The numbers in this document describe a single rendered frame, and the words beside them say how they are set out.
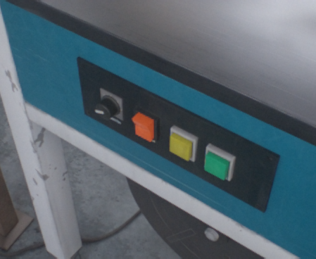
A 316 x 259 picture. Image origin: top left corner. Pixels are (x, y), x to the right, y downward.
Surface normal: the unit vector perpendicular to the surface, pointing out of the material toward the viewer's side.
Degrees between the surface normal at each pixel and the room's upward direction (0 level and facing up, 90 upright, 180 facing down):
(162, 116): 90
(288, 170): 90
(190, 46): 0
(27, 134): 90
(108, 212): 0
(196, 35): 0
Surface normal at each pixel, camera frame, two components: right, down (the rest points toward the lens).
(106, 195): 0.00, -0.70
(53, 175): 0.81, 0.43
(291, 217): -0.59, 0.58
